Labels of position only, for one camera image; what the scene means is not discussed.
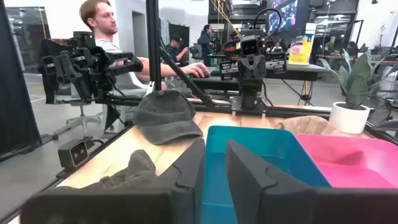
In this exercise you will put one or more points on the small black table camera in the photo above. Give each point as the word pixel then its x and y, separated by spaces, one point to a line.
pixel 73 154

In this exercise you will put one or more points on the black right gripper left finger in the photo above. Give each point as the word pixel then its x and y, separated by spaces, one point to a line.
pixel 189 174

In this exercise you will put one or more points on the large wall screen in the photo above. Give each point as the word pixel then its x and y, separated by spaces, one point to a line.
pixel 284 14

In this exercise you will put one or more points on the white office chair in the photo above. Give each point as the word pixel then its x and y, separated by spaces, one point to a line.
pixel 127 82

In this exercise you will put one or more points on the green leafy plant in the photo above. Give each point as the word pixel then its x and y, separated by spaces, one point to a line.
pixel 357 81

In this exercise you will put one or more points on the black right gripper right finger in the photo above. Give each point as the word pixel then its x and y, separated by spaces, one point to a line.
pixel 248 180

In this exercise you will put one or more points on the black aluminium table frame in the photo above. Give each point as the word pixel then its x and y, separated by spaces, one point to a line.
pixel 154 46

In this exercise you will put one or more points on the blue plastic bin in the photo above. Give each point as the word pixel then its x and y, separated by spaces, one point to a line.
pixel 280 149

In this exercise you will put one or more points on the tan baseball cap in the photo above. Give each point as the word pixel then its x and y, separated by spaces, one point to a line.
pixel 308 124

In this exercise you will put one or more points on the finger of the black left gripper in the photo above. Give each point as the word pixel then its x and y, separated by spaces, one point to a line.
pixel 259 68
pixel 245 68

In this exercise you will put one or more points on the black curtain panel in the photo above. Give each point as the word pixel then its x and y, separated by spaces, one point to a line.
pixel 15 93

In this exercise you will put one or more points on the white plant pot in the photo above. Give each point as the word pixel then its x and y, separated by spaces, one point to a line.
pixel 348 119

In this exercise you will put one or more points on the black computer mouse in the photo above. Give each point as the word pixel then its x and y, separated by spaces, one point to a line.
pixel 203 74

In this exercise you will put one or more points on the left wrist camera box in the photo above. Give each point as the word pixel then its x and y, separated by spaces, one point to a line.
pixel 249 46

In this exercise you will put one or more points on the yellow white canister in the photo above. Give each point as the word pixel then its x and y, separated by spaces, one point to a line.
pixel 301 46

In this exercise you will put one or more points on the black desk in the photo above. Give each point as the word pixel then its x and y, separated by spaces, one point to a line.
pixel 295 73
pixel 214 82

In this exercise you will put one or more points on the dark grey baseball cap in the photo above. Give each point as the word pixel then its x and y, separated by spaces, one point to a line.
pixel 136 171
pixel 164 118

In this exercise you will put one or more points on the person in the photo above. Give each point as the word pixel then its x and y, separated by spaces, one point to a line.
pixel 205 43
pixel 174 49
pixel 102 18

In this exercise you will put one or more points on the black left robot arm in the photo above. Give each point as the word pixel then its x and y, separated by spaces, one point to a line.
pixel 250 96

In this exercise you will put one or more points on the pink plastic bin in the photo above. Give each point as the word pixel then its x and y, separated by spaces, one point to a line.
pixel 357 168

